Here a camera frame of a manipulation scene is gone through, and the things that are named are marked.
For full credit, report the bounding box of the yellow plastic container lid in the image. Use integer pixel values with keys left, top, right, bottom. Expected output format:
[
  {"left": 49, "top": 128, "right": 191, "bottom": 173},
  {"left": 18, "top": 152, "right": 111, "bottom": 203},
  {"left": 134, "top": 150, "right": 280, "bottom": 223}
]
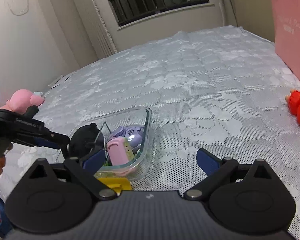
[{"left": 98, "top": 177, "right": 132, "bottom": 196}]

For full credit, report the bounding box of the green plastic grass toy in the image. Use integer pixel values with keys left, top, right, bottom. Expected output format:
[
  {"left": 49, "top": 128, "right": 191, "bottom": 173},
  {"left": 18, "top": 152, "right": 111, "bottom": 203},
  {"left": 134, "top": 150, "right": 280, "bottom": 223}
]
[{"left": 102, "top": 158, "right": 112, "bottom": 167}]

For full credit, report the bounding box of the pink plush pig toy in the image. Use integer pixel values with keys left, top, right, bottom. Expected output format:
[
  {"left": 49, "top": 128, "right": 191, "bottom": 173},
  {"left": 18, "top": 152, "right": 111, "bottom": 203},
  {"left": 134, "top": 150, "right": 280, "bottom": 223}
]
[{"left": 0, "top": 89, "right": 45, "bottom": 114}]

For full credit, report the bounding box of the black plush toy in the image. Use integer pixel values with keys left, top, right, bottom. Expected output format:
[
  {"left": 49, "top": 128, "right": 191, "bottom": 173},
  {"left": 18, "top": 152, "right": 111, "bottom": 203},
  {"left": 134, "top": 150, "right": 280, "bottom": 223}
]
[{"left": 69, "top": 122, "right": 104, "bottom": 158}]

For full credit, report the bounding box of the clear glass container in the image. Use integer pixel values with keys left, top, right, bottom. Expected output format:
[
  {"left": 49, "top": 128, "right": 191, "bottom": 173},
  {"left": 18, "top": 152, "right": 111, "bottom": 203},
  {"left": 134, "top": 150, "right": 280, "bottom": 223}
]
[{"left": 68, "top": 107, "right": 153, "bottom": 181}]

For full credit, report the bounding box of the purple round toy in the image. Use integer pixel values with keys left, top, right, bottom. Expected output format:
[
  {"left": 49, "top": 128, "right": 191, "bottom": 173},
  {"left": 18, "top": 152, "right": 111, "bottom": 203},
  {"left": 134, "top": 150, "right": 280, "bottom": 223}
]
[{"left": 109, "top": 125, "right": 144, "bottom": 154}]

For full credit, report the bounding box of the white quilted mattress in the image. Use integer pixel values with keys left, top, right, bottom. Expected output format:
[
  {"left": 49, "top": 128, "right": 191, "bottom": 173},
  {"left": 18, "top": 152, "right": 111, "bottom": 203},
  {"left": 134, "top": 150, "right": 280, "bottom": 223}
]
[{"left": 0, "top": 25, "right": 300, "bottom": 238}]

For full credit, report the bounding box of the beige bed headboard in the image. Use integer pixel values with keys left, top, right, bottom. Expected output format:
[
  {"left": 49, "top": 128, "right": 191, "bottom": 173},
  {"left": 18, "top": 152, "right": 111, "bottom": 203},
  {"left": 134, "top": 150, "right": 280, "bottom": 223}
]
[{"left": 234, "top": 0, "right": 275, "bottom": 42}]

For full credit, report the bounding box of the pink paper bag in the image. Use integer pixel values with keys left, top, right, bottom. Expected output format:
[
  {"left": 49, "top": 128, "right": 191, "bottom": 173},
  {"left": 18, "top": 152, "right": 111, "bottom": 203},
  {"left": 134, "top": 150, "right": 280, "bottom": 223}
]
[{"left": 271, "top": 0, "right": 300, "bottom": 80}]

